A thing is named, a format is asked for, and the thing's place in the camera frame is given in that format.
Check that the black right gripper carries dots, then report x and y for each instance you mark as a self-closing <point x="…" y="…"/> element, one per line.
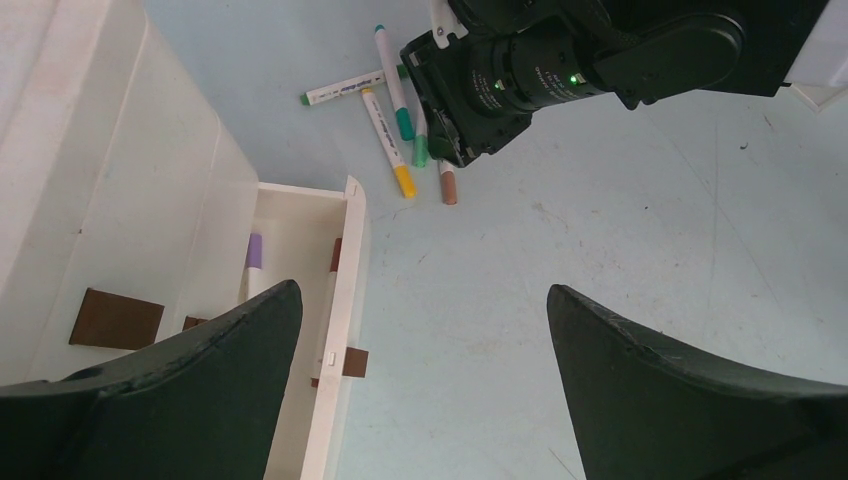
<point x="480" y="92"/>

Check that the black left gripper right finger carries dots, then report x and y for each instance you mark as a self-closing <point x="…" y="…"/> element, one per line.
<point x="644" y="405"/>

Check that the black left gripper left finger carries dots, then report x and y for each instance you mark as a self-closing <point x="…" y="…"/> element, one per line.
<point x="202" y="404"/>

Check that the white marker teal tip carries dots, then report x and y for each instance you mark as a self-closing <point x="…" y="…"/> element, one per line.
<point x="389" y="59"/>

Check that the white marker green tip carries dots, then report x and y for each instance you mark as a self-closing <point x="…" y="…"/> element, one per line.
<point x="421" y="152"/>

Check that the white marker brown tip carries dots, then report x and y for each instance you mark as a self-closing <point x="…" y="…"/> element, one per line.
<point x="448" y="182"/>

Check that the white marker brown cap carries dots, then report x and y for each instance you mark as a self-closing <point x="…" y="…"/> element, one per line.
<point x="324" y="319"/>

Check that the white marker yellow cap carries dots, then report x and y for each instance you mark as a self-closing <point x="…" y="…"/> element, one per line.
<point x="399" y="167"/>

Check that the white marker purple cap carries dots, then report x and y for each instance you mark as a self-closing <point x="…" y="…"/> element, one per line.
<point x="253" y="266"/>

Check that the white drawer cabinet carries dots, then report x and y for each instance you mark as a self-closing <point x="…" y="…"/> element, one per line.
<point x="116" y="173"/>

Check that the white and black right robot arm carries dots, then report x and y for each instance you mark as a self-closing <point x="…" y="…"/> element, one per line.
<point x="646" y="51"/>

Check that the white marker green cap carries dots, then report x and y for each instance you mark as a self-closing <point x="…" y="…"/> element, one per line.
<point x="342" y="88"/>

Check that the white perforated file organizer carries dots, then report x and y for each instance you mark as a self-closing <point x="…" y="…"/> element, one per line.
<point x="819" y="74"/>

